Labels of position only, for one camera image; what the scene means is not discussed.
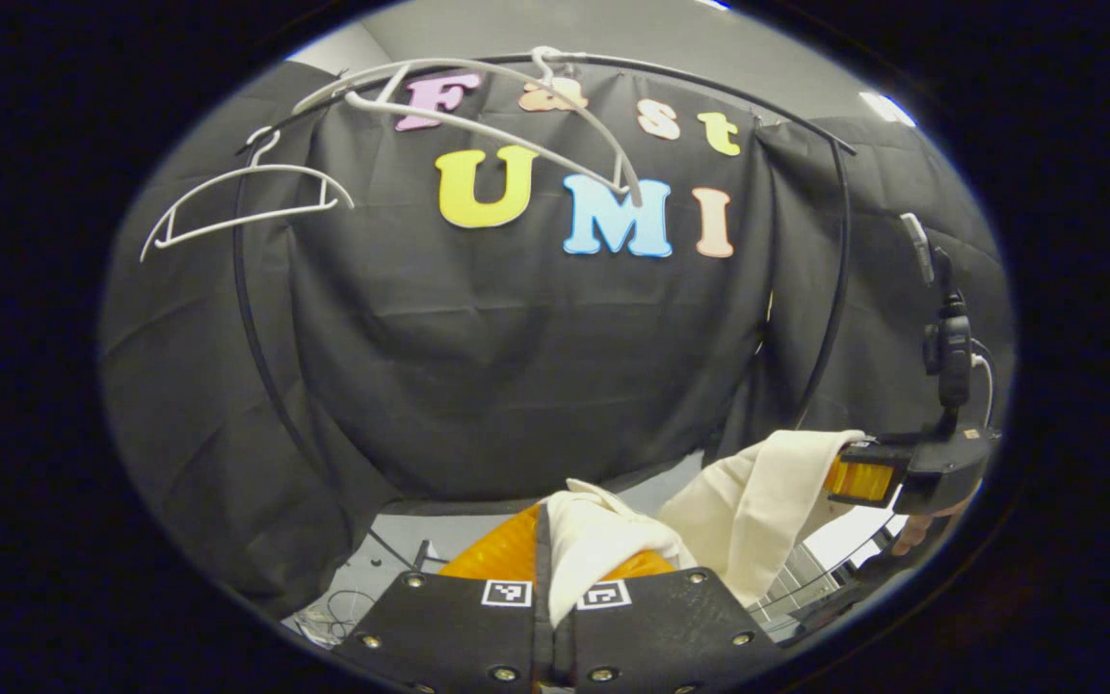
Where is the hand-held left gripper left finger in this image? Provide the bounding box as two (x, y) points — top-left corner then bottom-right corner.
(333, 503), (556, 690)

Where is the tangle of floor cables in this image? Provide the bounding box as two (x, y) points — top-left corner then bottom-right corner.
(290, 528), (440, 649)

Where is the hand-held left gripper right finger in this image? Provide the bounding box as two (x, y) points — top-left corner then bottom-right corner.
(555, 549), (787, 690)

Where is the black backdrop cloth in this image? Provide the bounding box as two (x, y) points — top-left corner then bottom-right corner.
(100, 60), (1017, 618)

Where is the white clothes hanger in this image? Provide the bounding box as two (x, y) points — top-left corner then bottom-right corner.
(139, 125), (356, 263)
(293, 46), (645, 208)

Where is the cream button shirt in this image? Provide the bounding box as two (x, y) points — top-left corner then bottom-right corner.
(545, 429), (869, 627)

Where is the ceiling light panel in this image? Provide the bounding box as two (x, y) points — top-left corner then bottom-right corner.
(859, 91), (917, 128)

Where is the black clothes rack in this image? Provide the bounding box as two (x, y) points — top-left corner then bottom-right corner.
(232, 53), (855, 570)

